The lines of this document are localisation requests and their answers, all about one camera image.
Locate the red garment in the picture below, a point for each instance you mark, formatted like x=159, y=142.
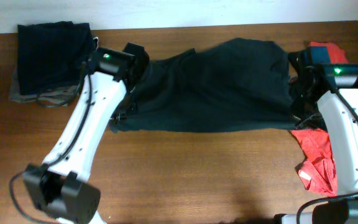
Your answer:
x=318, y=172

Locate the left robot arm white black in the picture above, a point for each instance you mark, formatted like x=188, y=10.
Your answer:
x=59, y=186

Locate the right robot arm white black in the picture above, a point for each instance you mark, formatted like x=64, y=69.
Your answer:
x=327, y=92

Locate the folded grey garment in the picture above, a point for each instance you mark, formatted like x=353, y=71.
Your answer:
x=49, y=97

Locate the dark green t-shirt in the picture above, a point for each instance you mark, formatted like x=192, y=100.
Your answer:
x=238, y=85

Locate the folded navy blue garment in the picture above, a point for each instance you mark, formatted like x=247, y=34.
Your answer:
x=50, y=55

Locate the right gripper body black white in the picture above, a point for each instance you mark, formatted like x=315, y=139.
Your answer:
x=305, y=113

